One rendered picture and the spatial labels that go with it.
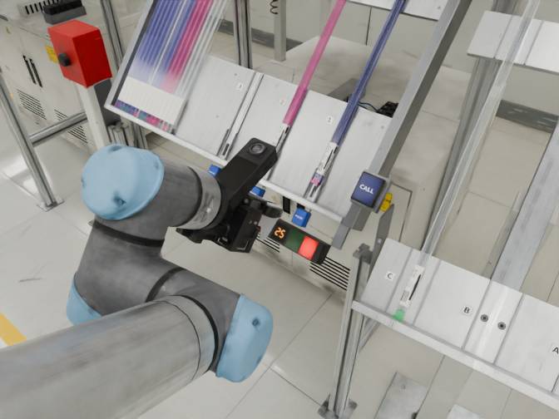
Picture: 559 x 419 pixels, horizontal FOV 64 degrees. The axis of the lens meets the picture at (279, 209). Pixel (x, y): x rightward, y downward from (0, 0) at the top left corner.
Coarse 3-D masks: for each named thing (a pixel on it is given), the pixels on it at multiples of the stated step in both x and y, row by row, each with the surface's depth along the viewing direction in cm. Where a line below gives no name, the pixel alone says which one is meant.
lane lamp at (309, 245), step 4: (304, 240) 83; (308, 240) 83; (312, 240) 82; (304, 244) 83; (308, 244) 82; (312, 244) 82; (316, 244) 82; (300, 248) 83; (304, 248) 83; (308, 248) 82; (312, 248) 82; (300, 252) 83; (304, 252) 83; (308, 252) 82; (312, 252) 82; (304, 256) 82; (308, 256) 82
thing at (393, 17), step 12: (396, 0) 78; (396, 12) 78; (384, 24) 79; (384, 36) 78; (372, 60) 79; (372, 72) 80; (360, 84) 79; (360, 96) 80; (348, 108) 80; (348, 120) 80; (336, 132) 80; (336, 144) 80
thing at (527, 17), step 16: (528, 16) 63; (512, 48) 63; (512, 64) 63; (496, 80) 63; (496, 96) 63; (480, 128) 63; (464, 160) 63; (464, 176) 62; (448, 192) 63; (448, 208) 62; (432, 240) 62; (400, 304) 62
